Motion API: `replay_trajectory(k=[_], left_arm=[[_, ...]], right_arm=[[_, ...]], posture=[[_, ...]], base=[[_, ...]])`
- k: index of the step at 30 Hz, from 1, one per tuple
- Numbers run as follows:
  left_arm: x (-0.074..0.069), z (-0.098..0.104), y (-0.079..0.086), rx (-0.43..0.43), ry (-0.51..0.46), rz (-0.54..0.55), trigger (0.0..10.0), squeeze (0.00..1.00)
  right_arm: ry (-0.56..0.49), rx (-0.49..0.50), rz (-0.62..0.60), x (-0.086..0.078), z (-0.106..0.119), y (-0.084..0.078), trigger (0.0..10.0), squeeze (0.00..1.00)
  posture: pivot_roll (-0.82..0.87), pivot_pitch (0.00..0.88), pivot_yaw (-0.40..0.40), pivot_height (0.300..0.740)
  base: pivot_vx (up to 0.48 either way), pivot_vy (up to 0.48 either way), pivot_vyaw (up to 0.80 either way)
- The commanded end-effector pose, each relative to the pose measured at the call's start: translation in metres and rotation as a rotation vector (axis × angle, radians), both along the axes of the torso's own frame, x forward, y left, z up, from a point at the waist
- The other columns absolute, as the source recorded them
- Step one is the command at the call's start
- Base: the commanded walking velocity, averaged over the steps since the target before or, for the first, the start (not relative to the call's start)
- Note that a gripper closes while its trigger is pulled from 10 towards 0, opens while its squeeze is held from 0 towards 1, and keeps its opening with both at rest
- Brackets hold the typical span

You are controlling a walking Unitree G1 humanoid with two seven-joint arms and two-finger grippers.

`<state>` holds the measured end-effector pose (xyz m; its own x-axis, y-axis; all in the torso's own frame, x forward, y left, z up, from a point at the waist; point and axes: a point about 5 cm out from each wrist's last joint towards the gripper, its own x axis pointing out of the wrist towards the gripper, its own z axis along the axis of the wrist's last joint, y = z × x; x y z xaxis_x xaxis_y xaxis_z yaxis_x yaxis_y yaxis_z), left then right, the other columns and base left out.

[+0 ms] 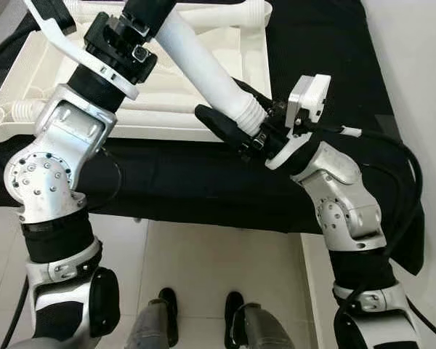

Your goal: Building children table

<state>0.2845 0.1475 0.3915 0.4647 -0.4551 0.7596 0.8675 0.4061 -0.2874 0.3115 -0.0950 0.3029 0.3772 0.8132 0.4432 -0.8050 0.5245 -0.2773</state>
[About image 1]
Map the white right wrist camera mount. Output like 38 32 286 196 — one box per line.
264 73 332 172

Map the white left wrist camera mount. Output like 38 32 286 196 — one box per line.
22 0 140 101

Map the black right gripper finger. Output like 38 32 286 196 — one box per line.
194 104 259 156
231 77 275 111

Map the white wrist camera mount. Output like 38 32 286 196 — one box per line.
264 73 332 172
22 0 140 101

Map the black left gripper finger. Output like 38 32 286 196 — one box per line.
122 0 180 39

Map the grey robot right leg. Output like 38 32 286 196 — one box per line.
224 291 295 349

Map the white plastic table leg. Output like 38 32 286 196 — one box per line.
154 6 268 137
9 97 50 123
171 0 274 31

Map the white plastic table top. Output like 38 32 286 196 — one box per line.
0 0 273 143

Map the grey robot left leg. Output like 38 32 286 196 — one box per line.
124 287 180 349

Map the grey robot leg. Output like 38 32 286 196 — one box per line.
224 291 295 349
124 287 180 349

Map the grey tape patch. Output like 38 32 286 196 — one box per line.
373 111 395 133

